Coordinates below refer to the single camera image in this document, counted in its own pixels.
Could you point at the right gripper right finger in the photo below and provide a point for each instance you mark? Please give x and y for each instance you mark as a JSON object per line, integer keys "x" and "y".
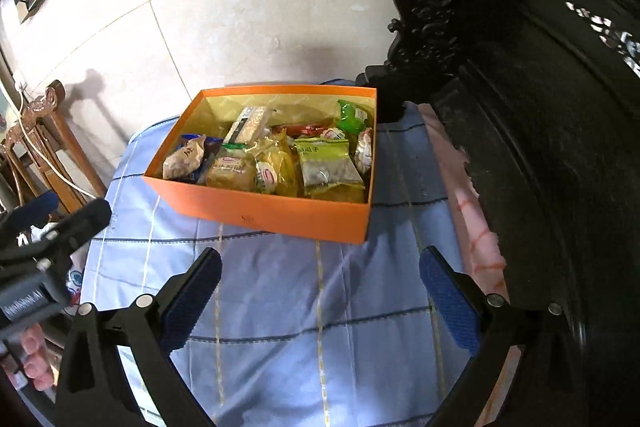
{"x": 545, "y": 390}

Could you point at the person left hand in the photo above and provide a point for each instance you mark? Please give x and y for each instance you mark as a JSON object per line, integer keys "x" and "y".
{"x": 36, "y": 365}

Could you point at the dark carved wooden headboard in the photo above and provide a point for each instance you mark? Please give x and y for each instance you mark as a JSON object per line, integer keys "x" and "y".
{"x": 543, "y": 98}

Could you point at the green jelly packet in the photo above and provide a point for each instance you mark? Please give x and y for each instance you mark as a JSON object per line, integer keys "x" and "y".
{"x": 353, "y": 118}

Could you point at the clear bag round biscuits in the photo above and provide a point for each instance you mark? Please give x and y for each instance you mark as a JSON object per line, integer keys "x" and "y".
{"x": 232, "y": 169}

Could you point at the orange cardboard box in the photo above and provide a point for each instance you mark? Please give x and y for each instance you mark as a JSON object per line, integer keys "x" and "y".
{"x": 342, "y": 222}

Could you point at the brown wooden chair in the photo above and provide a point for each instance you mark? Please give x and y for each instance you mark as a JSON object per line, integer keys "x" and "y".
{"x": 39, "y": 152}

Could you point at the white pink candy packet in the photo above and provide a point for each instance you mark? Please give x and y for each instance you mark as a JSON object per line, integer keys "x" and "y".
{"x": 363, "y": 153}

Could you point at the yellow chip bag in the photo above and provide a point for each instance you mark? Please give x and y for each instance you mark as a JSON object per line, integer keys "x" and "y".
{"x": 276, "y": 172}

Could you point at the red snack packet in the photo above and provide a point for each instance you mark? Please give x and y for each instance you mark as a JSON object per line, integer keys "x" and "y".
{"x": 296, "y": 131}

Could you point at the blue cookie packet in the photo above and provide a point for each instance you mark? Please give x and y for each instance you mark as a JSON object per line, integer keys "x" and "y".
{"x": 198, "y": 176}

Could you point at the white cracker packet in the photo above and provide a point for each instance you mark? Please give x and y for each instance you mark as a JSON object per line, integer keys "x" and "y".
{"x": 249, "y": 126}

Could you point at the green seed packet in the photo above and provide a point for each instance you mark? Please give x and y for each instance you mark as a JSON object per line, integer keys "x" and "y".
{"x": 328, "y": 171}

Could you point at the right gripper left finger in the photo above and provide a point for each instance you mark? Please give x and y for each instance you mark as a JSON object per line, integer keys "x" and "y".
{"x": 93, "y": 388}

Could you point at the blue plaid bed sheet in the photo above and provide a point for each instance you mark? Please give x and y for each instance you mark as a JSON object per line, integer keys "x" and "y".
{"x": 298, "y": 332}

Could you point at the pink blanket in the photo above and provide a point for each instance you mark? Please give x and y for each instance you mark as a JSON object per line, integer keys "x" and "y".
{"x": 479, "y": 246}

